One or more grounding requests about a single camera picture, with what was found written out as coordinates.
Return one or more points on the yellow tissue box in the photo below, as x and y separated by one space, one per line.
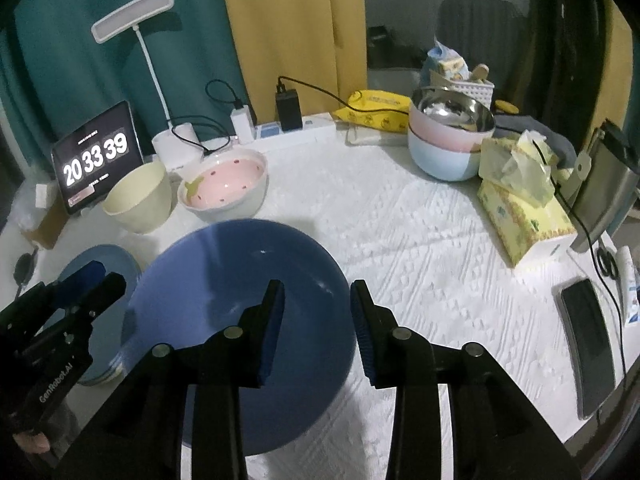
520 225

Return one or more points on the pink strawberry bowl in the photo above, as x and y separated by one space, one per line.
225 185

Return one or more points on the clear plastic packet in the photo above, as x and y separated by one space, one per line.
375 138

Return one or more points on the wooden spoon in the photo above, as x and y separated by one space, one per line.
480 72

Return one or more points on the yellow soft tissue pack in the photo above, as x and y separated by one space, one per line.
515 170

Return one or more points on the white perforated basket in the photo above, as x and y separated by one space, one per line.
470 89

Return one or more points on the yellow curtain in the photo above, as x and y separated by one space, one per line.
290 20

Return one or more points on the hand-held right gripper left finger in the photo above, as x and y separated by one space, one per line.
272 330

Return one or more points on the cardboard box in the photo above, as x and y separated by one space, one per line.
47 227

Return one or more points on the white charger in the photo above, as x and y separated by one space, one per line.
242 125

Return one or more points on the white power strip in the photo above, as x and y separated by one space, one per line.
315 130

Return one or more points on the dark chair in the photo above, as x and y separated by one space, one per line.
480 25

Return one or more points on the small white box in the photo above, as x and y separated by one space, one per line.
45 195

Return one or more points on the small blue plate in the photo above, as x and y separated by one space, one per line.
107 340

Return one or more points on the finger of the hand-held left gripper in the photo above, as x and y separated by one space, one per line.
80 280
102 292

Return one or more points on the white desk lamp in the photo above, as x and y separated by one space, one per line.
130 15

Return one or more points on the large blue bowl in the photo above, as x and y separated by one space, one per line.
225 270

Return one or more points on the yellow printed packet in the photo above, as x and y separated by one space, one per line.
375 112

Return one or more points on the black charger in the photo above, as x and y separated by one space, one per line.
289 112

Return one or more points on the pink steel-lined bowl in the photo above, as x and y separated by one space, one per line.
435 135

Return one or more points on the white tablecloth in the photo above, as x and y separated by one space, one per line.
425 240

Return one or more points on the black smartphone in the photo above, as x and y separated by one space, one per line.
587 350

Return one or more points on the white tube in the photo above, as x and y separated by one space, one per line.
631 285

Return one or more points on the light blue bowl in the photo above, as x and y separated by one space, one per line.
440 162

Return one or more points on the person's left hand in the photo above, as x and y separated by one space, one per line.
32 442

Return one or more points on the steel flask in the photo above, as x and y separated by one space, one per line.
605 200

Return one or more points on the teal curtain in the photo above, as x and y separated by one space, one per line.
50 60

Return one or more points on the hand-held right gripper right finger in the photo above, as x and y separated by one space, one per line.
361 330

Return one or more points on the cream bowl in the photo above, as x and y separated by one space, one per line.
140 205

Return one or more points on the tablet with clock display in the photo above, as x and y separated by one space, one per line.
97 160

